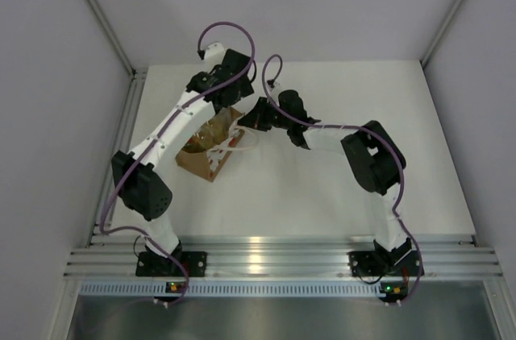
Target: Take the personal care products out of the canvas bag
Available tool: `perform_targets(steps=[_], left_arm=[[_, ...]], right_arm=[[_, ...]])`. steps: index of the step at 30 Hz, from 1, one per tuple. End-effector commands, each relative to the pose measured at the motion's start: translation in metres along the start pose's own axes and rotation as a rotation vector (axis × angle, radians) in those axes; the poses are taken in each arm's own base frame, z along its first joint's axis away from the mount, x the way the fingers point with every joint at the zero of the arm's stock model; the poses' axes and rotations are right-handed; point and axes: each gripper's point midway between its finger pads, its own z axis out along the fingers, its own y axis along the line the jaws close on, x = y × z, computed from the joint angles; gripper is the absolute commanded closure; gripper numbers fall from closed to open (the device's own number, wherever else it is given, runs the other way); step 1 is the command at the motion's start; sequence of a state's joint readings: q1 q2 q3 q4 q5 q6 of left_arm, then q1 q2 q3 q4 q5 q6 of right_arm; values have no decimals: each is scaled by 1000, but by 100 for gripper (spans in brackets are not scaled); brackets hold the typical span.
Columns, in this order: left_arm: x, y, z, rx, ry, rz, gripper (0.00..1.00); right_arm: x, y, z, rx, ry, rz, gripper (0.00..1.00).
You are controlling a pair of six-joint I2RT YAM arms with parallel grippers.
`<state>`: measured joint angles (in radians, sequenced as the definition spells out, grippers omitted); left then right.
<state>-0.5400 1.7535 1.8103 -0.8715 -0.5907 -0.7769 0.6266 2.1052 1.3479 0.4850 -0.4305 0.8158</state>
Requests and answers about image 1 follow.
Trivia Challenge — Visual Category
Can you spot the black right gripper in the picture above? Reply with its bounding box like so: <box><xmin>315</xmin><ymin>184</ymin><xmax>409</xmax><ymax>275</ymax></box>
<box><xmin>239</xmin><ymin>98</ymin><xmax>292</xmax><ymax>133</ymax></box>

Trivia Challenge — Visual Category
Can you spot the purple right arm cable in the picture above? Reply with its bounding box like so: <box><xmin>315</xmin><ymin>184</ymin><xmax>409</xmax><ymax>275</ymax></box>
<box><xmin>261</xmin><ymin>53</ymin><xmax>425</xmax><ymax>309</ymax></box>

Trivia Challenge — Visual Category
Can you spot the left aluminium corner post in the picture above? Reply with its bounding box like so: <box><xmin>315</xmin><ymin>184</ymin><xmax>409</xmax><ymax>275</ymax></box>
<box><xmin>60</xmin><ymin>0</ymin><xmax>136</xmax><ymax>75</ymax></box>

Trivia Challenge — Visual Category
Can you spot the aluminium corner post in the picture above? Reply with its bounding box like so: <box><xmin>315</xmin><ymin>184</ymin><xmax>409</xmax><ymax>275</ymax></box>
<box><xmin>60</xmin><ymin>0</ymin><xmax>136</xmax><ymax>75</ymax></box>
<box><xmin>419</xmin><ymin>0</ymin><xmax>468</xmax><ymax>70</ymax></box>

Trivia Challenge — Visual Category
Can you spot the grey slotted cable duct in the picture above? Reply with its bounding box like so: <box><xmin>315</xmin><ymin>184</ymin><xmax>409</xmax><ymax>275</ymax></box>
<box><xmin>78</xmin><ymin>281</ymin><xmax>491</xmax><ymax>296</ymax></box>

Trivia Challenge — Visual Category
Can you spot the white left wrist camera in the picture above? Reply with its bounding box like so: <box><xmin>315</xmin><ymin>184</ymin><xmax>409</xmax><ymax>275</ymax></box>
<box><xmin>198</xmin><ymin>42</ymin><xmax>226</xmax><ymax>72</ymax></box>

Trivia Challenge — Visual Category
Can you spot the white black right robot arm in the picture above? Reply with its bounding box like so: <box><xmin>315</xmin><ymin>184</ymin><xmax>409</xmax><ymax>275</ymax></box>
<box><xmin>238</xmin><ymin>89</ymin><xmax>424</xmax><ymax>283</ymax></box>

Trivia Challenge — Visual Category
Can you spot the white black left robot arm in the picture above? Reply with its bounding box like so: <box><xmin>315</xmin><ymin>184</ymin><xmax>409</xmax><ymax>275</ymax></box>
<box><xmin>111</xmin><ymin>48</ymin><xmax>254</xmax><ymax>277</ymax></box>

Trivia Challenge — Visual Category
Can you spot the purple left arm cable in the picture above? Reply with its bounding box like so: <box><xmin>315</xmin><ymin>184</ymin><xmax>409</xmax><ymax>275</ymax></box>
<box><xmin>98</xmin><ymin>21</ymin><xmax>259</xmax><ymax>309</ymax></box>

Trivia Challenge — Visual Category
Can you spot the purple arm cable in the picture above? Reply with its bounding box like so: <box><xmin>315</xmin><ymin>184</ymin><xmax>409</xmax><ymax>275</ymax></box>
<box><xmin>261</xmin><ymin>53</ymin><xmax>425</xmax><ymax>309</ymax></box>
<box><xmin>98</xmin><ymin>21</ymin><xmax>259</xmax><ymax>309</ymax></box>

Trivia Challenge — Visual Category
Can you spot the right aluminium corner post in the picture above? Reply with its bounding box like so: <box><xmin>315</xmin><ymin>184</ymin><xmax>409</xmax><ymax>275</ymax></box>
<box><xmin>419</xmin><ymin>0</ymin><xmax>468</xmax><ymax>70</ymax></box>

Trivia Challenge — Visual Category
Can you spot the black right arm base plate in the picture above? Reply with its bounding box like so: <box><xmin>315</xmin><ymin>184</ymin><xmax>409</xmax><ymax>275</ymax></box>
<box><xmin>348</xmin><ymin>251</ymin><xmax>422</xmax><ymax>278</ymax></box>

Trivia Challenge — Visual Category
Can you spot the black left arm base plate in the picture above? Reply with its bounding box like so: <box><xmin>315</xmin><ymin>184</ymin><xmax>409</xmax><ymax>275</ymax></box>
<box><xmin>135</xmin><ymin>251</ymin><xmax>207</xmax><ymax>278</ymax></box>

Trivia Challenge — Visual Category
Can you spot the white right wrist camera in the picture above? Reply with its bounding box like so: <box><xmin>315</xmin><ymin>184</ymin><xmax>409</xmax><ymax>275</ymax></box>
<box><xmin>266</xmin><ymin>80</ymin><xmax>283</xmax><ymax>102</ymax></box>

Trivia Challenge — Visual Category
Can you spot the jute watermelon canvas bag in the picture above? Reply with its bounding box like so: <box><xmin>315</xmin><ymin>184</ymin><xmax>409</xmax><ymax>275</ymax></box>
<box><xmin>176</xmin><ymin>107</ymin><xmax>259</xmax><ymax>182</ymax></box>

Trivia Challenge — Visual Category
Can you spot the aluminium front rail frame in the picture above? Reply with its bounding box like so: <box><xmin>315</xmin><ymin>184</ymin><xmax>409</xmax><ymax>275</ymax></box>
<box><xmin>64</xmin><ymin>235</ymin><xmax>502</xmax><ymax>280</ymax></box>

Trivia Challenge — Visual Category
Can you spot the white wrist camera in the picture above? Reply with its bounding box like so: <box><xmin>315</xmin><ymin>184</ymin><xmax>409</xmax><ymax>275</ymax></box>
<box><xmin>266</xmin><ymin>80</ymin><xmax>283</xmax><ymax>102</ymax></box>
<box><xmin>198</xmin><ymin>42</ymin><xmax>226</xmax><ymax>72</ymax></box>

